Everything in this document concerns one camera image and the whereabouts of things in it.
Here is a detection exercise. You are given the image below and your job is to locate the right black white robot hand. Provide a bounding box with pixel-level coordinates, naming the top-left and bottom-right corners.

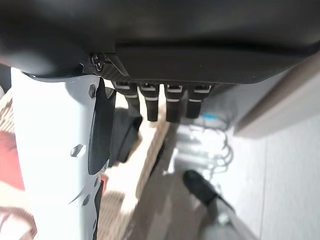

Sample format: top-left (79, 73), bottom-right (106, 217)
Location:
top-left (0, 0), bottom-right (320, 240)

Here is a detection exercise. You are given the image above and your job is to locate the red cloth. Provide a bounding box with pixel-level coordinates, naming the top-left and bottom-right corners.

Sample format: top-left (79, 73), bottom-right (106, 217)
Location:
top-left (0, 129), bottom-right (26, 191)

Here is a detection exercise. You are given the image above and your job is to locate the pale washer plinth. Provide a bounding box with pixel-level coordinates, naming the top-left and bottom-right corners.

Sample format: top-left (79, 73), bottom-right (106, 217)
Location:
top-left (234, 53), bottom-right (320, 138)

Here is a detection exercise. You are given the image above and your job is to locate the white wicker laundry basket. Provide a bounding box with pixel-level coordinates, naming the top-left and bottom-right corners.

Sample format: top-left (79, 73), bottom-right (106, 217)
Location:
top-left (0, 88), bottom-right (141, 240)

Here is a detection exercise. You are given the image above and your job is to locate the white floor cable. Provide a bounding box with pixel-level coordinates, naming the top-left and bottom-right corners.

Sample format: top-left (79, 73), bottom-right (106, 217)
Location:
top-left (174, 112), bottom-right (234, 177)

